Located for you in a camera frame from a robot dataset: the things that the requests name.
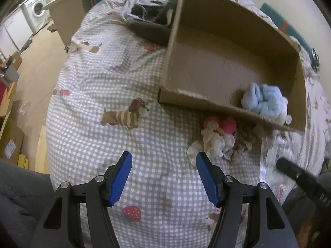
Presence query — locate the patterned white duvet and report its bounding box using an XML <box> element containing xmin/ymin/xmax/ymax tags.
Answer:
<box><xmin>45</xmin><ymin>0</ymin><xmax>331</xmax><ymax>248</ymax></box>

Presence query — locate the pink round soft object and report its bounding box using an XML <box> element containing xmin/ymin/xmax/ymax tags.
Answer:
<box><xmin>203</xmin><ymin>115</ymin><xmax>237</xmax><ymax>134</ymax></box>

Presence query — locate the cardboard box on floor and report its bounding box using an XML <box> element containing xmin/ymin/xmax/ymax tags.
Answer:
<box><xmin>0</xmin><ymin>117</ymin><xmax>24</xmax><ymax>165</ymax></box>

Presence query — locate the dark grey garment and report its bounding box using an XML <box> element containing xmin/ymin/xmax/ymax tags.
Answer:
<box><xmin>125</xmin><ymin>0</ymin><xmax>178</xmax><ymax>47</ymax></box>

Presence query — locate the brown cardboard box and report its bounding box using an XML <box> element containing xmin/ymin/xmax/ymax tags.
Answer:
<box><xmin>159</xmin><ymin>0</ymin><xmax>306</xmax><ymax>132</ymax></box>

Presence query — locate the wooden bedside cabinet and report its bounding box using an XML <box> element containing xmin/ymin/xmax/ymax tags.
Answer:
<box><xmin>44</xmin><ymin>0</ymin><xmax>85</xmax><ymax>47</ymax></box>

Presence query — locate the teal cushion with orange stripe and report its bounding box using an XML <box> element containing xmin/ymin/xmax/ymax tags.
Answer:
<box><xmin>260</xmin><ymin>2</ymin><xmax>312</xmax><ymax>55</ymax></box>

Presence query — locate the light blue fluffy sock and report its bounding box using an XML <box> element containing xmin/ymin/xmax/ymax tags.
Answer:
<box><xmin>241</xmin><ymin>82</ymin><xmax>292</xmax><ymax>125</ymax></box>

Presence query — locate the small clear plastic packet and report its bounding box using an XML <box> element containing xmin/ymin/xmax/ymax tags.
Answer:
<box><xmin>260</xmin><ymin>136</ymin><xmax>293</xmax><ymax>186</ymax></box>

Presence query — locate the white lace scrunchie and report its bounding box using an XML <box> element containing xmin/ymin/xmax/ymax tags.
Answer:
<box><xmin>186</xmin><ymin>121</ymin><xmax>267</xmax><ymax>167</ymax></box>

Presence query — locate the white washing machine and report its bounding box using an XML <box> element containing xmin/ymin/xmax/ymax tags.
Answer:
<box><xmin>21</xmin><ymin>0</ymin><xmax>49</xmax><ymax>34</ymax></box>

